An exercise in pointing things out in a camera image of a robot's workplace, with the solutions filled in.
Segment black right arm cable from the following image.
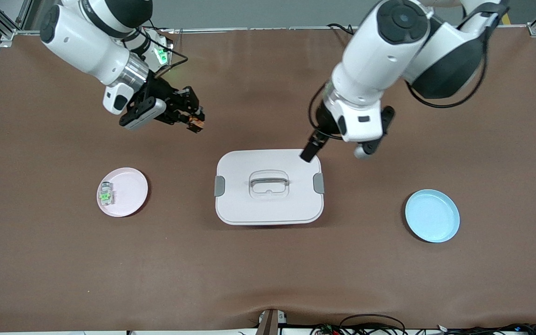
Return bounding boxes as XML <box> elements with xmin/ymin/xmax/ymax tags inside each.
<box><xmin>124</xmin><ymin>26</ymin><xmax>189</xmax><ymax>79</ymax></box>

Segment black base cable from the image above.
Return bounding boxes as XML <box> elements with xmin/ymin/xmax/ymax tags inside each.
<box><xmin>327</xmin><ymin>22</ymin><xmax>359</xmax><ymax>38</ymax></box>

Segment brown table mat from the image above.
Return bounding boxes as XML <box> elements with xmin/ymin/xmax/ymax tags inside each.
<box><xmin>0</xmin><ymin>27</ymin><xmax>536</xmax><ymax>333</ymax></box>

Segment black cable bundle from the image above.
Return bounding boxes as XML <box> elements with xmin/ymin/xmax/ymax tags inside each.
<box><xmin>438</xmin><ymin>322</ymin><xmax>536</xmax><ymax>335</ymax></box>

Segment black looped cable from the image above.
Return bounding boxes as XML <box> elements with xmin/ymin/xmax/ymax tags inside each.
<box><xmin>339</xmin><ymin>314</ymin><xmax>407</xmax><ymax>335</ymax></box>

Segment grey metal bracket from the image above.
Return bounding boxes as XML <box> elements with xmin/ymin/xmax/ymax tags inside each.
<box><xmin>256</xmin><ymin>308</ymin><xmax>288</xmax><ymax>335</ymax></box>

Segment white box lid grey clips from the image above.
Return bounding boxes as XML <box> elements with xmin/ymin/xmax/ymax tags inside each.
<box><xmin>214</xmin><ymin>149</ymin><xmax>325</xmax><ymax>226</ymax></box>

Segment pink round plate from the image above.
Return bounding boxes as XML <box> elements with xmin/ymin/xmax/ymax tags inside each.
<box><xmin>97</xmin><ymin>167</ymin><xmax>148</xmax><ymax>218</ymax></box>

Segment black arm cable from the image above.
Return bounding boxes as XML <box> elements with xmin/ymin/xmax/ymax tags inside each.
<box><xmin>124</xmin><ymin>26</ymin><xmax>189</xmax><ymax>79</ymax></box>
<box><xmin>407</xmin><ymin>0</ymin><xmax>511</xmax><ymax>109</ymax></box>

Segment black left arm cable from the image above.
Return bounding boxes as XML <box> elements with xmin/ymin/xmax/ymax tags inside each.
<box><xmin>407</xmin><ymin>0</ymin><xmax>511</xmax><ymax>109</ymax></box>

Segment light blue round plate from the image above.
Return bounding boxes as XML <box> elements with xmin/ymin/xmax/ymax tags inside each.
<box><xmin>405</xmin><ymin>189</ymin><xmax>461</xmax><ymax>243</ymax></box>

